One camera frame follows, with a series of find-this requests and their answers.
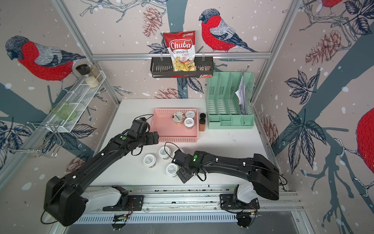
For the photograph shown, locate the Chobani yogurt cup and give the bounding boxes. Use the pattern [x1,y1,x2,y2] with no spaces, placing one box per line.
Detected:
[172,112,186,124]

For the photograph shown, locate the green foil-lid yogurt cup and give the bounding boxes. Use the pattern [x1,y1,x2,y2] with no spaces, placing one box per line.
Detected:
[185,111,196,119]

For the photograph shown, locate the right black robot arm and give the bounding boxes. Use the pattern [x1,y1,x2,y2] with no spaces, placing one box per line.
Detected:
[172,150,280,212]

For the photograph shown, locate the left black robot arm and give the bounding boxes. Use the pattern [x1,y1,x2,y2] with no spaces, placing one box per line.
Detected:
[43,118,159,227]

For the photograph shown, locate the pink perforated plastic basket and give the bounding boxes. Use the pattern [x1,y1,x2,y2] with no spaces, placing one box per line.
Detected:
[151,108,199,143]

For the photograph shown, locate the green plastic file organizer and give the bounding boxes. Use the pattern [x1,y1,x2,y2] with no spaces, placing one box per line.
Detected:
[206,72,255,130]

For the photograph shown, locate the clear spice jar on shelf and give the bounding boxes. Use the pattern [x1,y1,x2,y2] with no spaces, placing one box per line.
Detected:
[89,63,103,82]

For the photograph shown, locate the green glass cup on shelf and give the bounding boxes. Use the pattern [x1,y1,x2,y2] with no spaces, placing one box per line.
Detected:
[50,101,77,121]

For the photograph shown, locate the black-lid spice jar on shelf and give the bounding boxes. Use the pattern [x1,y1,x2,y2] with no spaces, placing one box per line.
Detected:
[76,64,92,78]

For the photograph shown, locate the white papers in organizer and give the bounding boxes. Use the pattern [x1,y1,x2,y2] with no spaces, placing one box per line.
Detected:
[235,71,246,115]

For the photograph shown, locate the red Chuba cassava chips bag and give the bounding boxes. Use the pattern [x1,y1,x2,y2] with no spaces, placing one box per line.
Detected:
[163,31,196,71]

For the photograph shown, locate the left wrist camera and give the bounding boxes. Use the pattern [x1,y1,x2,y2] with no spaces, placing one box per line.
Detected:
[135,117,147,123]

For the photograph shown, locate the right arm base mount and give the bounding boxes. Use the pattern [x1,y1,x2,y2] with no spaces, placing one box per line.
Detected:
[219,194,260,212]

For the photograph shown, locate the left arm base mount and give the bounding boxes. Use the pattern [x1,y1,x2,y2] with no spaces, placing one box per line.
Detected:
[102,195,144,212]

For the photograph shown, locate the black hanging wire basket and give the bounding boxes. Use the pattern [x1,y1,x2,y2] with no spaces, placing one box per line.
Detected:
[150,57,214,78]

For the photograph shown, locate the white wire wall shelf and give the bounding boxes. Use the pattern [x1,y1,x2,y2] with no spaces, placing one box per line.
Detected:
[45,71,107,133]

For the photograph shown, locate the metal wire hook rack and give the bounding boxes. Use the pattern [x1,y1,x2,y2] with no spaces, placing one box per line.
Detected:
[1,122,67,158]

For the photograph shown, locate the aluminium horizontal rail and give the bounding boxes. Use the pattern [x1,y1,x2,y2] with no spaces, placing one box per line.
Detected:
[92,52,272,61]

